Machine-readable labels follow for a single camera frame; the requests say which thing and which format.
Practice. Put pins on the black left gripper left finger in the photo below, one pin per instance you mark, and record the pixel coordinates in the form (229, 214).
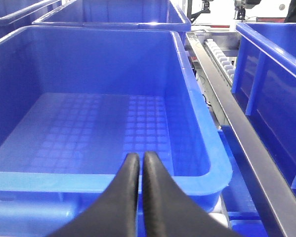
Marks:
(113, 214)

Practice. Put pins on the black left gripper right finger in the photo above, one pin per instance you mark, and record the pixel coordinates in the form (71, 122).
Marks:
(168, 211)

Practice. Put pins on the large blue plastic bin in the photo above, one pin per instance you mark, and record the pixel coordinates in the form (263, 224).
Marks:
(74, 101)

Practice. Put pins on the blue plastic bin right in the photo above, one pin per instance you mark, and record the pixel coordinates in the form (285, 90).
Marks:
(264, 85)

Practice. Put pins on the blue plastic bin behind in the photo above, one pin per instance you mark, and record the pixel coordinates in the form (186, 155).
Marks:
(119, 14)

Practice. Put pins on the grey roller conveyor rail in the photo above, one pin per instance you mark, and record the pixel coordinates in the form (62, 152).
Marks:
(271, 194)

